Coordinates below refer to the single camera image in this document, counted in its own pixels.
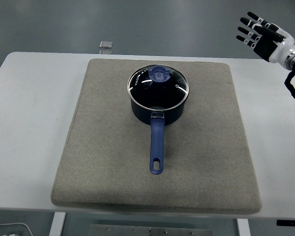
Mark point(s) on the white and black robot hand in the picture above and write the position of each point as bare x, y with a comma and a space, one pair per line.
266, 46

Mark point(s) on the glass pot lid blue knob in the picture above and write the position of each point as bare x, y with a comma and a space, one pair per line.
159, 73

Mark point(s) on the silver square floor plate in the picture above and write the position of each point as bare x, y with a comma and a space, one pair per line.
106, 44

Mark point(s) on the small flat grey floor plate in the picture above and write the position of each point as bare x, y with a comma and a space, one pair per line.
105, 52

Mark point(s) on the black bar under table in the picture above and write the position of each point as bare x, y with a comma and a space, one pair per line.
290, 222

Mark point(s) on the white table leg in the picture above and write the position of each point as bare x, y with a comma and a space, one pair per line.
243, 228
57, 225

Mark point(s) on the beige fabric mat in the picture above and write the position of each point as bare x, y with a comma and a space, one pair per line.
113, 147

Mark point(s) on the grey metal plate with screws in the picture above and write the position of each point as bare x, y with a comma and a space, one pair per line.
150, 231

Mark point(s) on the white rounded box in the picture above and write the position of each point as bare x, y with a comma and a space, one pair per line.
12, 229

